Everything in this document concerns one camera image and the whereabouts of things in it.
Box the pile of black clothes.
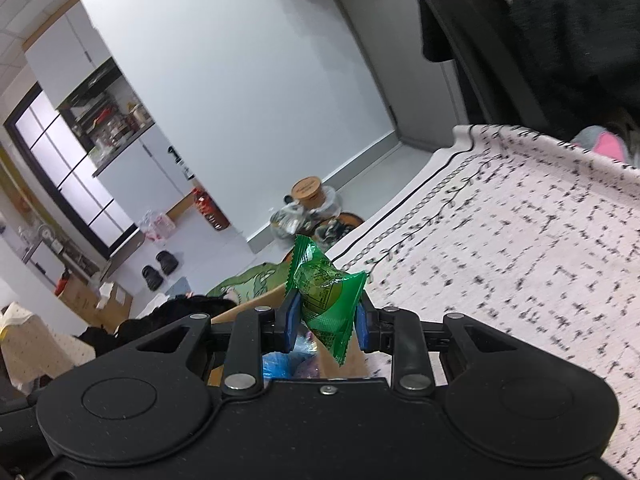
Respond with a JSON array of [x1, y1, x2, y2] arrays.
[[74, 294, 239, 362]]

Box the kitchen shelf with jars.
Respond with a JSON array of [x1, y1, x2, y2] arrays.
[[56, 57, 154, 163]]

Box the brown cardboard box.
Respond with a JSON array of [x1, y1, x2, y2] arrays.
[[209, 285, 372, 387]]

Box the pink grey plush toy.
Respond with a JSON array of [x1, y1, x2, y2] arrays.
[[570, 125, 632, 164]]

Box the white dotted cloth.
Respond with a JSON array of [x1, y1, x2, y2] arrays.
[[0, 302, 82, 392]]

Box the glass jar with cork lid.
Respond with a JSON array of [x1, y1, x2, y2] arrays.
[[290, 176, 344, 222]]

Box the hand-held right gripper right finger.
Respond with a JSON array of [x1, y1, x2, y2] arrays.
[[355, 291, 507, 396]]

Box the blue snack packet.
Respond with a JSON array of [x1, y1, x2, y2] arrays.
[[262, 350, 302, 382]]

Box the small clear glass jar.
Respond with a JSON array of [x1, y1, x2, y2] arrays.
[[270, 204, 307, 237]]

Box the green dinosaur print cloth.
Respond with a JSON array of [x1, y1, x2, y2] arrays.
[[206, 262, 292, 304]]

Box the clear plastic bin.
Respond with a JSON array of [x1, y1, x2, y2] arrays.
[[137, 209, 177, 244]]

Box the cardboard box on floor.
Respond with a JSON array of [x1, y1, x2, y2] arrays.
[[59, 275, 134, 322]]

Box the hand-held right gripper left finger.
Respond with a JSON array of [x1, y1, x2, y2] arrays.
[[134, 286, 304, 397]]

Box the red fire extinguisher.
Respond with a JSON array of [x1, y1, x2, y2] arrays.
[[192, 187, 231, 232]]

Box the dark patterned round tray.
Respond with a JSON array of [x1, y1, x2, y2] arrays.
[[309, 211, 367, 252]]

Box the black clothing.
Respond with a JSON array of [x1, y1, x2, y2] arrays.
[[419, 0, 640, 127]]

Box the green snack packet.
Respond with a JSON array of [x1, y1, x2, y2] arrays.
[[287, 234, 369, 367]]

